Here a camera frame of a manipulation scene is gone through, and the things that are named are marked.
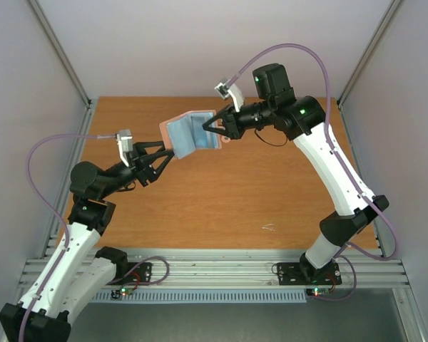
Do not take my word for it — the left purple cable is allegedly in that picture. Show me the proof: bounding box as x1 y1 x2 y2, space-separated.
18 133 118 342

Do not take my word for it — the left aluminium corner post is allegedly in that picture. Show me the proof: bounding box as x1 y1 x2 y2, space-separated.
26 0 93 110

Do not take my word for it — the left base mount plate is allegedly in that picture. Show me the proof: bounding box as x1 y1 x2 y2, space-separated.
108 262 153 286

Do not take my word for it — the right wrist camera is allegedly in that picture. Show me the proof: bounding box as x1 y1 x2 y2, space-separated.
215 78 245 112

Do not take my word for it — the aluminium rail frame front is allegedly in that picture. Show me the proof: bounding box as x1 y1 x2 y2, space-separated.
19 248 411 290

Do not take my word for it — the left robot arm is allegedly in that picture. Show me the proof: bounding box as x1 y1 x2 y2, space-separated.
0 141 174 341

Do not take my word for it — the grey slotted cable duct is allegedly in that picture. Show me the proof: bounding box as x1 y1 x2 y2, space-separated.
91 289 307 305

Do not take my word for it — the pink card holder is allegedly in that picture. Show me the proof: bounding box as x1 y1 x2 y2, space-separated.
159 110 222 160

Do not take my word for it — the circuit board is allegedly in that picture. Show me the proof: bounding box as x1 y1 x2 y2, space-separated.
110 288 134 300
306 287 335 297

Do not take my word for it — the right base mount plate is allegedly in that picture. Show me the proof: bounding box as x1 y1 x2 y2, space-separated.
272 262 342 286

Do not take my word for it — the purple cable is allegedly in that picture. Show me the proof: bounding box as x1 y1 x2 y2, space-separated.
228 43 399 261
18 133 118 342

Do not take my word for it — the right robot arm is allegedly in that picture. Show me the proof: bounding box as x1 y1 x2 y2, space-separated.
203 63 389 284

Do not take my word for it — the left circuit board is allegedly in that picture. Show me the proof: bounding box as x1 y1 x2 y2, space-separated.
110 288 134 300

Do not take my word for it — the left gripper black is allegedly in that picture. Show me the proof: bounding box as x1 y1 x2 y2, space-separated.
99 140 175 200

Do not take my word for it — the aluminium corner post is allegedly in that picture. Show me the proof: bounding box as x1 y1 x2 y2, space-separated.
26 0 93 110
337 0 406 108

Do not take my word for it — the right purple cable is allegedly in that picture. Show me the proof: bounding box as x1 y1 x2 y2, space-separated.
228 43 399 261

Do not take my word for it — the right aluminium corner post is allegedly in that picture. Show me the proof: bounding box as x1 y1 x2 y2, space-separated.
337 0 406 108

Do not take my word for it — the base mount plate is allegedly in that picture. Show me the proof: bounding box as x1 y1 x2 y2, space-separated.
108 262 153 286
272 262 342 286

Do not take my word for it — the right circuit board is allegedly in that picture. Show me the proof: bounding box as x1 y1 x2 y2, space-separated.
306 287 335 297

